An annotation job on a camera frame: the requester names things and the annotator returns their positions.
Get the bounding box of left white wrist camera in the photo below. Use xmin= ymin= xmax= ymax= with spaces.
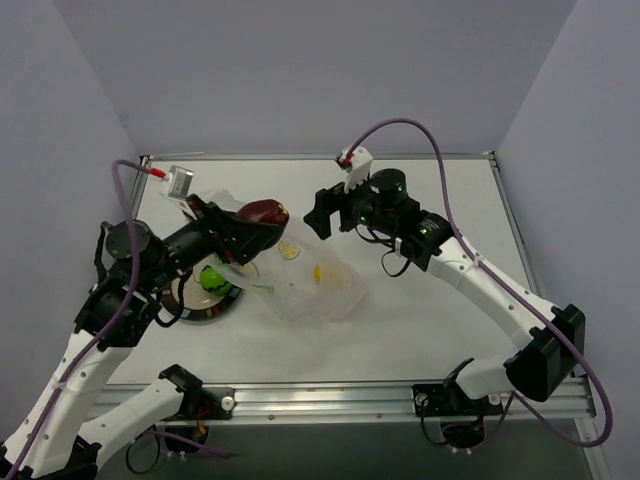
xmin=161 ymin=165 xmax=194 ymax=214

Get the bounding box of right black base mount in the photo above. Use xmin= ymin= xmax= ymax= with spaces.
xmin=412 ymin=383 xmax=503 ymax=418

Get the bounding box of clear plastic bag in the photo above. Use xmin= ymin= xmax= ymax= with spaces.
xmin=206 ymin=214 xmax=367 ymax=321

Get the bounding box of aluminium front rail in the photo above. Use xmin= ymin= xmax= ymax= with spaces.
xmin=89 ymin=378 xmax=596 ymax=425

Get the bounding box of yellow fake lemon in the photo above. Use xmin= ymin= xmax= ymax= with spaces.
xmin=313 ymin=262 xmax=350 ymax=291

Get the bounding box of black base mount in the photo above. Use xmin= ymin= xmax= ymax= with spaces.
xmin=412 ymin=383 xmax=503 ymax=418
xmin=171 ymin=387 xmax=236 ymax=421

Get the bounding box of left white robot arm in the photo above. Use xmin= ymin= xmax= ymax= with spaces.
xmin=1 ymin=195 xmax=289 ymax=479

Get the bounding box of round plate with dark rim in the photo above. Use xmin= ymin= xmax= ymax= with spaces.
xmin=159 ymin=260 xmax=243 ymax=323

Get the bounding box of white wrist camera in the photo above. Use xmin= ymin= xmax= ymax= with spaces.
xmin=336 ymin=146 xmax=373 ymax=194
xmin=161 ymin=165 xmax=194 ymax=214

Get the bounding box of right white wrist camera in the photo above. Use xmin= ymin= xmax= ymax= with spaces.
xmin=336 ymin=146 xmax=373 ymax=194

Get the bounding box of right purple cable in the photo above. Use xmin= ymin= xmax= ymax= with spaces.
xmin=344 ymin=118 xmax=615 ymax=447

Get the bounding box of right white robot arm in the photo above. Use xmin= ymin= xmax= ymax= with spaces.
xmin=304 ymin=169 xmax=586 ymax=413

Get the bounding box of green fake lime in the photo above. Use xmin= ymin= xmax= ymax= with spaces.
xmin=199 ymin=266 xmax=232 ymax=296

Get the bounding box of dark red fake fruit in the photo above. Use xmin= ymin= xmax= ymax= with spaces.
xmin=236 ymin=199 xmax=290 ymax=227

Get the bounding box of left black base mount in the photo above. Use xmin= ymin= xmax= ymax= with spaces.
xmin=171 ymin=387 xmax=236 ymax=421

